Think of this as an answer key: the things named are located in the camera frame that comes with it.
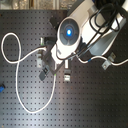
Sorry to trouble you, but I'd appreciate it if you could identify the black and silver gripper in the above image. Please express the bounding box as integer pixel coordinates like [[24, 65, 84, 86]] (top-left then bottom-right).
[[39, 37, 71, 82]]

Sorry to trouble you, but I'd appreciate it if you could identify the white cable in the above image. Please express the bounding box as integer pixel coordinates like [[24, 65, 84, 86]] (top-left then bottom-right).
[[0, 32, 56, 115]]

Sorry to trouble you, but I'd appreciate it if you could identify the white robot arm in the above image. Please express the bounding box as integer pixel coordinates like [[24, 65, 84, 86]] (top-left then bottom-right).
[[39, 0, 128, 81]]

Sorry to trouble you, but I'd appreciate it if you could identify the metal cable clip left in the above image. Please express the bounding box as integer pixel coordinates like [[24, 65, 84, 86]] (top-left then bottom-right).
[[36, 52, 43, 68]]

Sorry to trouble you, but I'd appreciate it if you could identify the metal cable clip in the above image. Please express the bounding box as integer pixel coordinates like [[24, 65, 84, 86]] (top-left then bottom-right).
[[36, 52, 43, 68], [40, 37, 45, 46], [102, 52, 116, 70]]

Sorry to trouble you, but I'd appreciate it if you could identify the metal cable clip upper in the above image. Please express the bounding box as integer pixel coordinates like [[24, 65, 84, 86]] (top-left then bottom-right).
[[40, 37, 45, 46]]

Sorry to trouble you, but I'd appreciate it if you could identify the metal cable clip right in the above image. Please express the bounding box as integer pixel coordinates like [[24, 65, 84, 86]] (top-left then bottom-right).
[[102, 52, 116, 70]]

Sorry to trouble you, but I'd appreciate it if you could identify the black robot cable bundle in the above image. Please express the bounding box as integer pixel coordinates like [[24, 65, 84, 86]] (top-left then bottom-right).
[[73, 0, 128, 66]]

